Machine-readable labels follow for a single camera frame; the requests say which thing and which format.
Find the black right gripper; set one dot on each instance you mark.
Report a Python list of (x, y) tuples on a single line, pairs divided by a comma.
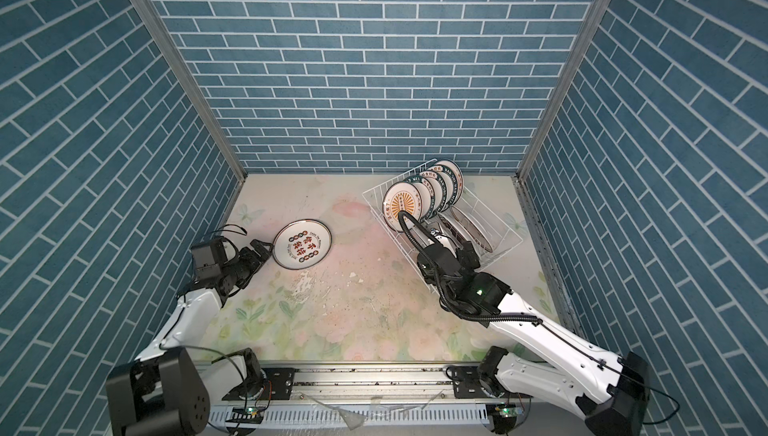
[(466, 256)]

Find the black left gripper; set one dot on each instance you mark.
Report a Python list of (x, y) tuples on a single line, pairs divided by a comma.
[(253, 262)]

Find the white wire dish rack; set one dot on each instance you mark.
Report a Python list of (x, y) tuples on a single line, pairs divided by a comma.
[(505, 262)]

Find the large red character plate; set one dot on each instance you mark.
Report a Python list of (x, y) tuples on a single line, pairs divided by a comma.
[(458, 232), (302, 244), (473, 228)]

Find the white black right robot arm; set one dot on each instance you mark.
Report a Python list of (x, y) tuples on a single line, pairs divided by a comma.
[(609, 392)]

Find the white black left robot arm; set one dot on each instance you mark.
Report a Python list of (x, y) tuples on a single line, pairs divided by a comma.
[(171, 387)]

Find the orange sunburst small plate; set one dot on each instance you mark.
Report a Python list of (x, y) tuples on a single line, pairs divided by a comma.
[(401, 196)]

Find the green rim small plate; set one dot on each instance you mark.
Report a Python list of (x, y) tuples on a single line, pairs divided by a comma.
[(426, 193), (448, 183), (439, 190)]

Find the red rim small plate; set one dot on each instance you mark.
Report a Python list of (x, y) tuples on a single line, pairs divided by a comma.
[(452, 170)]

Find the white vent grille strip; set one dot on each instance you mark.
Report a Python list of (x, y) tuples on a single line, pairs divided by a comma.
[(315, 416)]

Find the right green circuit board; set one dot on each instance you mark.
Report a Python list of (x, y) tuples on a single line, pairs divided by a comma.
[(507, 411)]

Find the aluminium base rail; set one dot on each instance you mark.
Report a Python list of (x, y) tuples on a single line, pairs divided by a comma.
[(361, 383)]

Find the aluminium left corner post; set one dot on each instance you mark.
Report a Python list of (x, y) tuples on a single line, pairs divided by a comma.
[(172, 55)]

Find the aluminium corner post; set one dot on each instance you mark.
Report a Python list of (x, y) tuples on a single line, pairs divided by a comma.
[(172, 55), (584, 38)]

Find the aluminium right corner post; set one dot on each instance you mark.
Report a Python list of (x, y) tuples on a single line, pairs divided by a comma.
[(584, 38)]

